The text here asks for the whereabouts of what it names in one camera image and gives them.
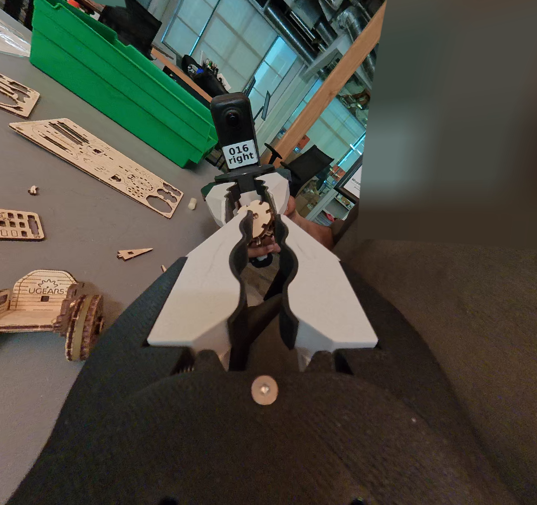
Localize wooden model cart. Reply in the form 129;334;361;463
0;269;105;362

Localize silver ventilation ducts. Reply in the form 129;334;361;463
235;0;393;78

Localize green plastic bin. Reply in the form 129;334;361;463
30;0;219;169

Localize clear plastic sheet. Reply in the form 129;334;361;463
0;8;33;58

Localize black office chair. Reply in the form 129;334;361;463
265;142;336;197

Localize small wooden gear assembly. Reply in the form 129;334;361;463
237;199;277;248

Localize plywood sheet with large cutouts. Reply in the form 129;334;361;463
0;73;41;119

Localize glass window wall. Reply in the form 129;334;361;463
161;0;366;170

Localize black bag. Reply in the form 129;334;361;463
181;54;229;91

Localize person's right hand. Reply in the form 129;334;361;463
248;200;335;260

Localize framed marker sign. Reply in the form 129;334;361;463
333;155;363;200

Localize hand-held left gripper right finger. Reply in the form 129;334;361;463
275;215;379;372

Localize long laser-cut plywood sheet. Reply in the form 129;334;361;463
8;118;184;219

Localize wooden ceiling beam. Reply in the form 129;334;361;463
268;0;388;166

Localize grey desk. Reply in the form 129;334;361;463
0;8;223;505

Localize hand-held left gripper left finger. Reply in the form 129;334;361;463
147;212;255;371

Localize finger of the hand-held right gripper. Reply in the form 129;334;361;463
257;173;291;217
202;180;237;228

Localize small plywood sheet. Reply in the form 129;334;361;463
0;209;44;241

